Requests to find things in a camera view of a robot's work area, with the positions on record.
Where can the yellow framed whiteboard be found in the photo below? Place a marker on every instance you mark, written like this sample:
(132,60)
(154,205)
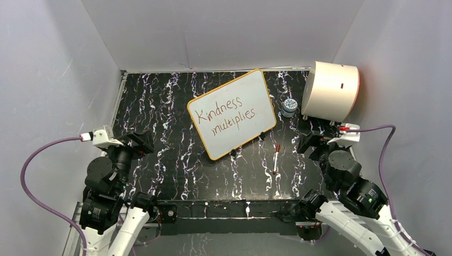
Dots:
(233,114)

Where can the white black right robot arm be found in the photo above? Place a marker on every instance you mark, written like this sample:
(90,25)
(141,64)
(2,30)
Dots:
(382,233)

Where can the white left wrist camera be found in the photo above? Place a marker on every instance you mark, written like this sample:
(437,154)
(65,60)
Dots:
(102,137)

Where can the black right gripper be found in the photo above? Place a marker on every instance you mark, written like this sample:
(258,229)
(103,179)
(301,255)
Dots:
(315,140)

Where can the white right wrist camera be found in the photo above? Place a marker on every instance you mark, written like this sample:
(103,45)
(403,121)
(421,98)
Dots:
(346,135)

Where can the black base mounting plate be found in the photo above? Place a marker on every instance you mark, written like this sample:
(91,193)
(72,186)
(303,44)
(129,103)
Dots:
(283,217)

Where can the blue white patterned jar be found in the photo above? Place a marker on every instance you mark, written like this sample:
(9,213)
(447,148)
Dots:
(289,108)

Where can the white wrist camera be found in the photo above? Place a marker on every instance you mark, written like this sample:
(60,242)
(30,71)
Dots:
(346,135)
(102,137)

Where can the white cylindrical drum container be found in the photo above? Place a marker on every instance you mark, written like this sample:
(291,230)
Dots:
(330,91)

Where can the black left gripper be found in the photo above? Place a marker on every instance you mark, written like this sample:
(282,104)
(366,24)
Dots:
(144,142)

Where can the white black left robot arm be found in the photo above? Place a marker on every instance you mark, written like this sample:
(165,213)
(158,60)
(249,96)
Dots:
(109,223)

